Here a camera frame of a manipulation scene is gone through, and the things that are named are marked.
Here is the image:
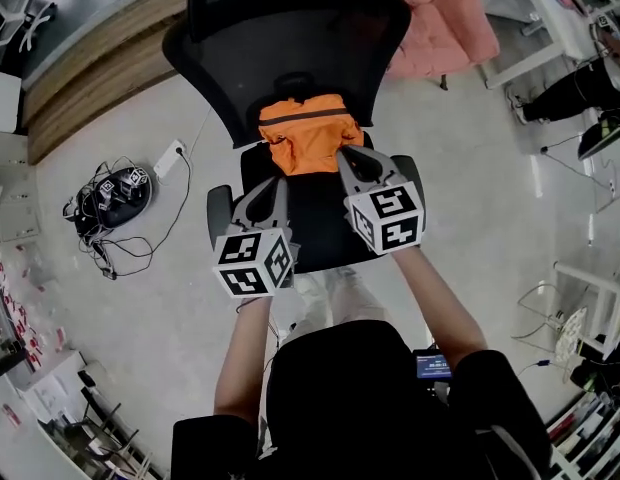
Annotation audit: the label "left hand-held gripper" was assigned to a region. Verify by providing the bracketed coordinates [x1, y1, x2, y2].
[212, 176, 297, 300]

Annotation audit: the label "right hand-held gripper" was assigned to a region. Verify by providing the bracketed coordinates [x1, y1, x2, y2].
[335, 145, 427, 257]

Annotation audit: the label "orange bag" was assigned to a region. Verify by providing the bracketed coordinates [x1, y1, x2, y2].
[257, 93, 366, 177]

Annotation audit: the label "black mesh office chair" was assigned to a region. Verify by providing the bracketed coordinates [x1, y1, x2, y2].
[161, 0, 429, 276]

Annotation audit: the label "person's right forearm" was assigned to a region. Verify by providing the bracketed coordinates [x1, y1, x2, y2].
[389, 244, 489, 370]

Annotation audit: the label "person's left forearm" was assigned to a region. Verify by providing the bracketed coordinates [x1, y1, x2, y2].
[212, 293, 274, 428]

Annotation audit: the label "white chair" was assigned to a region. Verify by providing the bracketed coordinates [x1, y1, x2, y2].
[0, 0, 58, 55]

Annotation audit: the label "white power strip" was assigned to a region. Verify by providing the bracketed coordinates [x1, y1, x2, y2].
[153, 139, 188, 186]

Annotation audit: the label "person's light trousers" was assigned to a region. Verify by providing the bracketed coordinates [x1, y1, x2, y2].
[288, 266, 392, 340]

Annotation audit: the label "black tub with spare grippers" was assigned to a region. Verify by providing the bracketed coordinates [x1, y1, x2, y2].
[63, 164, 156, 230]

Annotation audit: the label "pink padded armchair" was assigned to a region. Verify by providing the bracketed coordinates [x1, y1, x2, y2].
[368, 0, 502, 92]

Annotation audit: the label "small device with blue screen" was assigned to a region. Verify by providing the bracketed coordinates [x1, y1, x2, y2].
[412, 348, 454, 381]

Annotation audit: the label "wooden step platform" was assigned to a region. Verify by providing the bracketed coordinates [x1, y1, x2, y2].
[21, 0, 192, 167]

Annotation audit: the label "white metal table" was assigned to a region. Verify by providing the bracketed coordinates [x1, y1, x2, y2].
[481, 0, 620, 90]

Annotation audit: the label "white cabinet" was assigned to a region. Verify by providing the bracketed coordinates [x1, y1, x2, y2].
[0, 130, 43, 245]

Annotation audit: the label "white side table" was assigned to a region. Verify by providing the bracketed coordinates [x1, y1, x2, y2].
[552, 256, 620, 360]

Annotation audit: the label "group of small red packets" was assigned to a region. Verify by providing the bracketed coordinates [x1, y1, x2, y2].
[0, 247, 69, 370]

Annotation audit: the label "shelf of books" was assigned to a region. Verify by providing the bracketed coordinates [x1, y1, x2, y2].
[543, 390, 620, 480]

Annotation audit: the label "black cable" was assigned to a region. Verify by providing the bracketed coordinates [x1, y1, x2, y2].
[77, 148, 193, 281]

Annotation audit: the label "white cable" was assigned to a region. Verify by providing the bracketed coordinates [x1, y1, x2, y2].
[510, 280, 567, 341]

